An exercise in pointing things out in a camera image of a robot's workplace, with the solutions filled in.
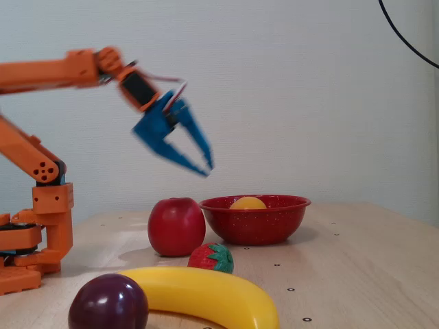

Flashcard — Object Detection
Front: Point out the white red servo cable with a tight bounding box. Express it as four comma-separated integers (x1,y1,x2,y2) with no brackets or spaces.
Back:
135,61,189,112

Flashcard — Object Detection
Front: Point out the red toy apple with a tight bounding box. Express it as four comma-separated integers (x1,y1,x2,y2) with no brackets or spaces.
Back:
147,197,206,258

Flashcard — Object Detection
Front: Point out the purple toy plum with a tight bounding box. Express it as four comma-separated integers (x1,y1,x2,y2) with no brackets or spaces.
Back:
67,273,150,329

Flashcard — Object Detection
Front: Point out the yellow toy banana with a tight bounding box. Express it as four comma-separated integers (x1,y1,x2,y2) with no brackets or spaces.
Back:
116,266,281,329

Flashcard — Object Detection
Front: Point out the orange yellow toy peach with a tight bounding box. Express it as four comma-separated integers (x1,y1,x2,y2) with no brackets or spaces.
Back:
229,196,268,210

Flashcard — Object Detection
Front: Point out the red toy strawberry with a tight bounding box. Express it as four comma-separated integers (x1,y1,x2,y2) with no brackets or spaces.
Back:
187,242,235,274

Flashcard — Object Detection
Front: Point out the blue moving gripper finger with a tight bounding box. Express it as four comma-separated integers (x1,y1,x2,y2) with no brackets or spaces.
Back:
169,98,215,171

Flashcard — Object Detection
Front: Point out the black hanging cable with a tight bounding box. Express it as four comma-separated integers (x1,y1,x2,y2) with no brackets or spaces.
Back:
378,0,439,69

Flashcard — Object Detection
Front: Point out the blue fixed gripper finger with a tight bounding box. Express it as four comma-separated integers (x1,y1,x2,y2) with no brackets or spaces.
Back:
158,138,210,178

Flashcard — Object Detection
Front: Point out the red speckled enamel bowl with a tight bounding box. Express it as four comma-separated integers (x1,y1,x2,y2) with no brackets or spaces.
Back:
198,194,312,247

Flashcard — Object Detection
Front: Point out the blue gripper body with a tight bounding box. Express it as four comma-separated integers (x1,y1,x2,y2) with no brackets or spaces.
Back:
132,90,183,158

